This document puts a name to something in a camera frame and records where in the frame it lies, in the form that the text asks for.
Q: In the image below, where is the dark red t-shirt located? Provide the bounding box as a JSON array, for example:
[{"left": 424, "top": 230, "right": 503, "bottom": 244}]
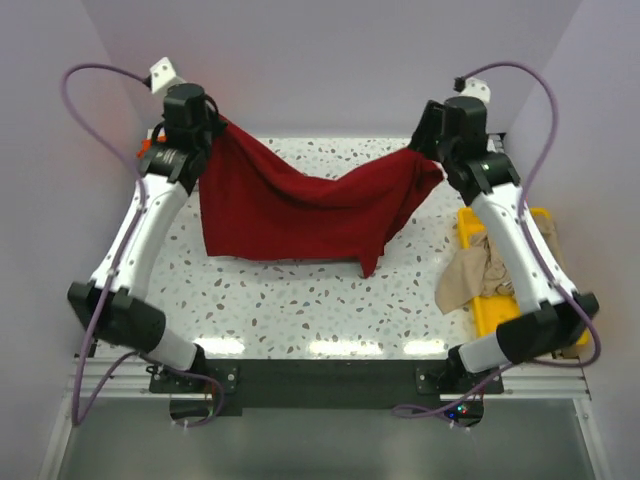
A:
[{"left": 199, "top": 124, "right": 444, "bottom": 277}]

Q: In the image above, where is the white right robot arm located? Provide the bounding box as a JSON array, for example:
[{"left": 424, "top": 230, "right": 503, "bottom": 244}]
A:
[{"left": 409, "top": 96, "right": 599, "bottom": 393}]

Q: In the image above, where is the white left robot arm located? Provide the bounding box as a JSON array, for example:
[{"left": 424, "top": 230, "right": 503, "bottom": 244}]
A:
[{"left": 67, "top": 83, "right": 226, "bottom": 392}]

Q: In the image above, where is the beige t-shirt in bin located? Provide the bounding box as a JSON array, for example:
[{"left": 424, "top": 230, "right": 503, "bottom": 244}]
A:
[{"left": 433, "top": 219, "right": 564, "bottom": 315}]

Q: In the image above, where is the yellow plastic bin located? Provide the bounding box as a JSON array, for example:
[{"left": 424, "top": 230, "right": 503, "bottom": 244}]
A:
[{"left": 457, "top": 206, "right": 591, "bottom": 347}]

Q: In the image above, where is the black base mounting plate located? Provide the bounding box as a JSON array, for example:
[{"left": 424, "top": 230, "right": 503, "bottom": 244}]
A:
[{"left": 146, "top": 359, "right": 486, "bottom": 417}]

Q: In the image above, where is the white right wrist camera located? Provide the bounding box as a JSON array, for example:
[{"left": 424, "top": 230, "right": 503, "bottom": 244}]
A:
[{"left": 454, "top": 77, "right": 491, "bottom": 105}]

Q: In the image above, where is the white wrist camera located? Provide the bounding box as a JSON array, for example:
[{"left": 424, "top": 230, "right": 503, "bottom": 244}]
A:
[
  {"left": 454, "top": 77, "right": 491, "bottom": 105},
  {"left": 144, "top": 57, "right": 185, "bottom": 96}
]

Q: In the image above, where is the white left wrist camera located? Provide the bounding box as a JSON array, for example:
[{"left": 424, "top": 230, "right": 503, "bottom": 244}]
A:
[{"left": 144, "top": 57, "right": 185, "bottom": 96}]

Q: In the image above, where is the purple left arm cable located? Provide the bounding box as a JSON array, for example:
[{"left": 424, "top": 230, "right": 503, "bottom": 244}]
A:
[{"left": 60, "top": 63, "right": 224, "bottom": 427}]

